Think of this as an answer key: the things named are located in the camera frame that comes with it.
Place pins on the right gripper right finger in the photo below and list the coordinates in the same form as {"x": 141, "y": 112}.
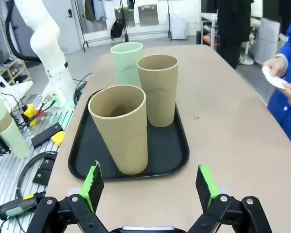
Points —
{"x": 208, "y": 194}

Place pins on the hanging clothes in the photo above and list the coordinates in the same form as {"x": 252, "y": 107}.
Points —
{"x": 95, "y": 9}

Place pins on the black green handheld device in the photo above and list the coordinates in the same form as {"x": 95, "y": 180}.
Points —
{"x": 17, "y": 207}

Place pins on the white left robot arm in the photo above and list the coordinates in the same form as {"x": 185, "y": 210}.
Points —
{"x": 48, "y": 48}

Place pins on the black plastic serving tray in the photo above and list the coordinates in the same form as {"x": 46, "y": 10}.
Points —
{"x": 165, "y": 150}

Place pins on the grey hanging bag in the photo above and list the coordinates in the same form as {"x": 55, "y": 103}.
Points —
{"x": 126, "y": 17}
{"x": 148, "y": 15}

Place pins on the white paper doily coaster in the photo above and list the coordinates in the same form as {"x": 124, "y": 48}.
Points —
{"x": 275, "y": 81}

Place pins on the black rectangular block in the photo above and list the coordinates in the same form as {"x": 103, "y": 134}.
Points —
{"x": 44, "y": 136}

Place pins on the brown fibre cup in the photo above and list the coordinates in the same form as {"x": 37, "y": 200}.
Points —
{"x": 160, "y": 102}
{"x": 126, "y": 145}

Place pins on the wooden shoe shelf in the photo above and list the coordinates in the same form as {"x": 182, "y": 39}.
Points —
{"x": 12, "y": 71}

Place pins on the person in blue shirt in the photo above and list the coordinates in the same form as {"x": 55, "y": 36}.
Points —
{"x": 288, "y": 126}

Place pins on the yellow wedge piece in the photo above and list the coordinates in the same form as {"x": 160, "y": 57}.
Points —
{"x": 58, "y": 138}

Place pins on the black bracket plate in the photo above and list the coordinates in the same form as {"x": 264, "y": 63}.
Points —
{"x": 47, "y": 163}
{"x": 41, "y": 177}

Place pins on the black bag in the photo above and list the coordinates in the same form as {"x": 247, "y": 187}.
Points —
{"x": 116, "y": 29}

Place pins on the yellow emergency stop box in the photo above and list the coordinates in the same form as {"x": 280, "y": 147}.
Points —
{"x": 30, "y": 112}

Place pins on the white fan stand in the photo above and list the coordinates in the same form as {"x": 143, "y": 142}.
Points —
{"x": 247, "y": 59}

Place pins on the white cylindrical air purifier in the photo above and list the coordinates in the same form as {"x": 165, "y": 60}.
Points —
{"x": 269, "y": 41}

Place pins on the person's right hand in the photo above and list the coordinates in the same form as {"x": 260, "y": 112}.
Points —
{"x": 277, "y": 66}

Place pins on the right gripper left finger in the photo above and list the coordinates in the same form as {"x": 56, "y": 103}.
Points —
{"x": 92, "y": 194}

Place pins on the white cabinet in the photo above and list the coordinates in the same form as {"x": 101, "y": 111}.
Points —
{"x": 178, "y": 26}

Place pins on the black clothes rack frame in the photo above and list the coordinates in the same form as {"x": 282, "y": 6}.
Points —
{"x": 83, "y": 36}

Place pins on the black hanging coat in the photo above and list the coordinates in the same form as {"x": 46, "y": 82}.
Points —
{"x": 232, "y": 24}

